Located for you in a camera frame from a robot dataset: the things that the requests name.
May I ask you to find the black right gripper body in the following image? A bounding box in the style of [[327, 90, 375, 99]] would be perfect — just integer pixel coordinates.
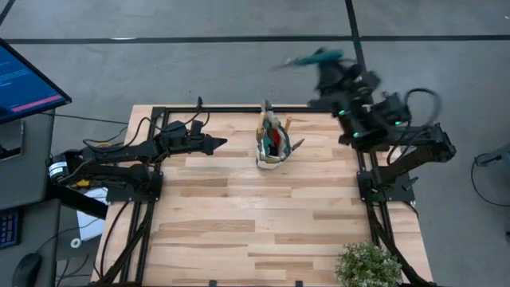
[[338, 63, 382, 104]]

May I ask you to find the white paper sheet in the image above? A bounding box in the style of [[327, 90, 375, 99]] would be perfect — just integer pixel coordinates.
[[75, 187, 109, 242]]

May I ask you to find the black computer mouse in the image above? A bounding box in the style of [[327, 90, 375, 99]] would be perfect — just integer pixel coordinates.
[[10, 253, 44, 287]]

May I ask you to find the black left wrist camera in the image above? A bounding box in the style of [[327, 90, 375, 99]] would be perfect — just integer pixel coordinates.
[[190, 119, 205, 139]]

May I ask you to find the dark keyboard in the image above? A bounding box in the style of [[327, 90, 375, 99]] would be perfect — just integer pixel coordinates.
[[0, 209, 22, 249]]

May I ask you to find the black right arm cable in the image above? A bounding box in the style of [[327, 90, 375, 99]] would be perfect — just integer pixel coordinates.
[[404, 87, 443, 128]]

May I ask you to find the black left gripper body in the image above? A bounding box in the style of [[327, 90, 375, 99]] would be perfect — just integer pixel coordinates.
[[175, 131, 214, 155]]

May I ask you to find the cream green canvas gardening bag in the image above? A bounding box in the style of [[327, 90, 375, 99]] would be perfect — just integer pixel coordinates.
[[254, 99, 294, 171]]

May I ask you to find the grey operator desk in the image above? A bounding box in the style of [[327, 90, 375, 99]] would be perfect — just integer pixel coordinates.
[[0, 109, 61, 287]]

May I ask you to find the large dark computer monitor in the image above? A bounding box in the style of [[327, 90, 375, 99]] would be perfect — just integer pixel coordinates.
[[0, 37, 73, 125]]

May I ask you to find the teal handled garden tool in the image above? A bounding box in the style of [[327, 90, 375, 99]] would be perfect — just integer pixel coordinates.
[[273, 48, 346, 71]]

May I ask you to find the bushy white flowered plant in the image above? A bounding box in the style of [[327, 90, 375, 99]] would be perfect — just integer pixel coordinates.
[[334, 242, 404, 287]]

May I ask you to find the black aluminium table frame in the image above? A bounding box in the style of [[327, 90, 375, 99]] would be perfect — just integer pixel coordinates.
[[92, 104, 439, 287]]

